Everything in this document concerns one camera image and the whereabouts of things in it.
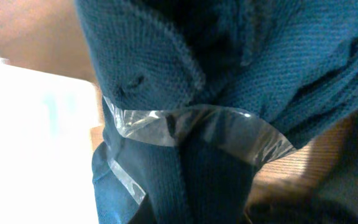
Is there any teal taped shirt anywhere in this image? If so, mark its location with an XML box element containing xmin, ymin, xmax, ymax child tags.
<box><xmin>75</xmin><ymin>0</ymin><xmax>358</xmax><ymax>223</ymax></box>

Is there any clear plastic storage container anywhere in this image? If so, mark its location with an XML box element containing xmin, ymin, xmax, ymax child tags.
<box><xmin>0</xmin><ymin>57</ymin><xmax>99</xmax><ymax>223</ymax></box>

